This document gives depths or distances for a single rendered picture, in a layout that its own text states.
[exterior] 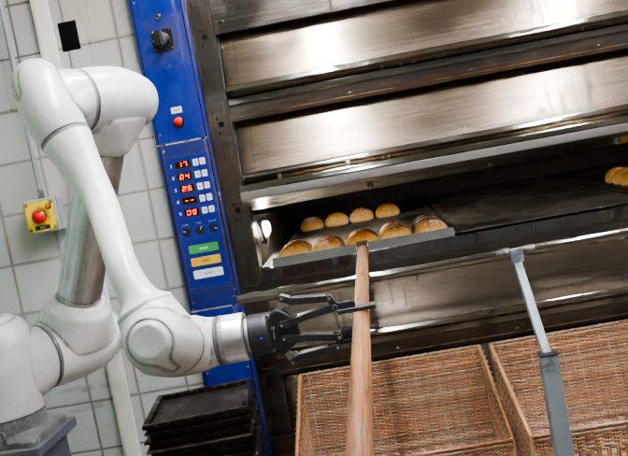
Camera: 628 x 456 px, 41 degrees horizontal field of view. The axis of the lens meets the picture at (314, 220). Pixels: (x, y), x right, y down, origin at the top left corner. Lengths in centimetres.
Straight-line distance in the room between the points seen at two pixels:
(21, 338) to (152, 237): 76
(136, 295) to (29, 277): 133
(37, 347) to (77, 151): 51
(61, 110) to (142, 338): 54
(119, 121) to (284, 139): 83
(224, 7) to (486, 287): 113
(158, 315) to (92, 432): 145
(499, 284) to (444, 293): 17
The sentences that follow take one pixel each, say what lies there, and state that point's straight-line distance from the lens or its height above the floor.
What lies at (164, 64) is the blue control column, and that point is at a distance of 256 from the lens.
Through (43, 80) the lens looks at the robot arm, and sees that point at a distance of 173.
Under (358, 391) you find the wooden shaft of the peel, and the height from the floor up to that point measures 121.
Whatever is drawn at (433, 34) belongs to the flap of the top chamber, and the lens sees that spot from 253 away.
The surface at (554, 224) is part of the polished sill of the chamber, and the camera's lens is 259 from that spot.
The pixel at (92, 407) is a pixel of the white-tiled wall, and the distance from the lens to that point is 277.
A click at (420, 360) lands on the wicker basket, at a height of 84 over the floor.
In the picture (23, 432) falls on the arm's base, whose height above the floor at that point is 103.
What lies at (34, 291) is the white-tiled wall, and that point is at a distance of 274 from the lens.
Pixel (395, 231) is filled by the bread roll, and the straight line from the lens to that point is 255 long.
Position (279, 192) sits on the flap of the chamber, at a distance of 238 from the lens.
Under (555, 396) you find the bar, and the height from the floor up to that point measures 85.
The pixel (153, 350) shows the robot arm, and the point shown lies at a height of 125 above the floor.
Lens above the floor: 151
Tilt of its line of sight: 5 degrees down
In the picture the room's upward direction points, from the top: 10 degrees counter-clockwise
